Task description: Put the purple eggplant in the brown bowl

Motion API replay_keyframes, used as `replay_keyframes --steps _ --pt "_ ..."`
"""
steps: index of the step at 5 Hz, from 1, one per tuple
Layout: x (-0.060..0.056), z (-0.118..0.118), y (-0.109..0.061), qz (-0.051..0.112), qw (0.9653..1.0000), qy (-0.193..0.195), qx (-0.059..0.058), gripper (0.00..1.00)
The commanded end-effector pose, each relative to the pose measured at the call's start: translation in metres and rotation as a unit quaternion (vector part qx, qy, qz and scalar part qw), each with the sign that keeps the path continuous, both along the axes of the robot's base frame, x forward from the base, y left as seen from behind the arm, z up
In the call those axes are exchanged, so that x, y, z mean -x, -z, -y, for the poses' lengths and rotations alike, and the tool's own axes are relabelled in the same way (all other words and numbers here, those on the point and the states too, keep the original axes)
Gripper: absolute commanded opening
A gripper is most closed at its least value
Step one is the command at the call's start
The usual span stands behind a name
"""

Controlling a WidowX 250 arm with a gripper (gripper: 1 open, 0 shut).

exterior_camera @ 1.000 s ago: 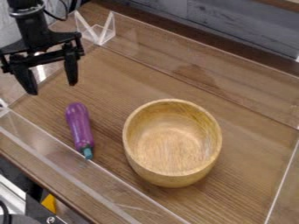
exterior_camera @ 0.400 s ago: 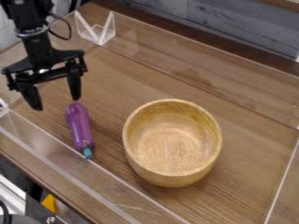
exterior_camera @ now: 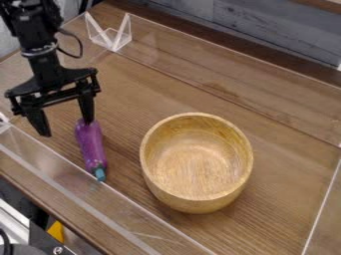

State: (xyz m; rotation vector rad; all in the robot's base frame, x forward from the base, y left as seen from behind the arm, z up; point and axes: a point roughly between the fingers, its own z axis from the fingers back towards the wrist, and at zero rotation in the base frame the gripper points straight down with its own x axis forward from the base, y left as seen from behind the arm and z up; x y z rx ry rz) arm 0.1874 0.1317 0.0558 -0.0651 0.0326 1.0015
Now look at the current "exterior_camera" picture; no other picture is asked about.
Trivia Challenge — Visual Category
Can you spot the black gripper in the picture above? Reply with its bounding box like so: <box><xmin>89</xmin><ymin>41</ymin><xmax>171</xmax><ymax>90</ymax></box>
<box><xmin>3</xmin><ymin>53</ymin><xmax>101</xmax><ymax>137</ymax></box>

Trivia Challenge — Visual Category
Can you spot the purple toy eggplant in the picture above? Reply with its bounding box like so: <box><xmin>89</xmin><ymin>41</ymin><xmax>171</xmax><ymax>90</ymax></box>
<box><xmin>74</xmin><ymin>119</ymin><xmax>108</xmax><ymax>181</ymax></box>

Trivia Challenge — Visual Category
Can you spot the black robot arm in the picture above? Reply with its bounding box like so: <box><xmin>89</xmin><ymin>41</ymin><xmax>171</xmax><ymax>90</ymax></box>
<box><xmin>0</xmin><ymin>0</ymin><xmax>101</xmax><ymax>136</ymax></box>

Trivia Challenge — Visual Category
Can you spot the brown wooden bowl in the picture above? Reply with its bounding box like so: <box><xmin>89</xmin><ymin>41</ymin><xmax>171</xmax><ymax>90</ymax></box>
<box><xmin>140</xmin><ymin>113</ymin><xmax>254</xmax><ymax>214</ymax></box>

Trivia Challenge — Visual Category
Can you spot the yellow black device corner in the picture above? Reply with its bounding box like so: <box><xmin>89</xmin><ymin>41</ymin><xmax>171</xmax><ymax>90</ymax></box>
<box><xmin>28</xmin><ymin>221</ymin><xmax>76</xmax><ymax>255</ymax></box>

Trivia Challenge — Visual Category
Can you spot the black cable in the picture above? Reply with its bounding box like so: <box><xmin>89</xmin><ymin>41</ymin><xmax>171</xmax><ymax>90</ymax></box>
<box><xmin>54</xmin><ymin>28</ymin><xmax>85</xmax><ymax>60</ymax></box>

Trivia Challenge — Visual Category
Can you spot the clear acrylic tray enclosure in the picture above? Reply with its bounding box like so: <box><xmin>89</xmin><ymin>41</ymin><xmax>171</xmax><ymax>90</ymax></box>
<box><xmin>0</xmin><ymin>18</ymin><xmax>341</xmax><ymax>255</ymax></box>

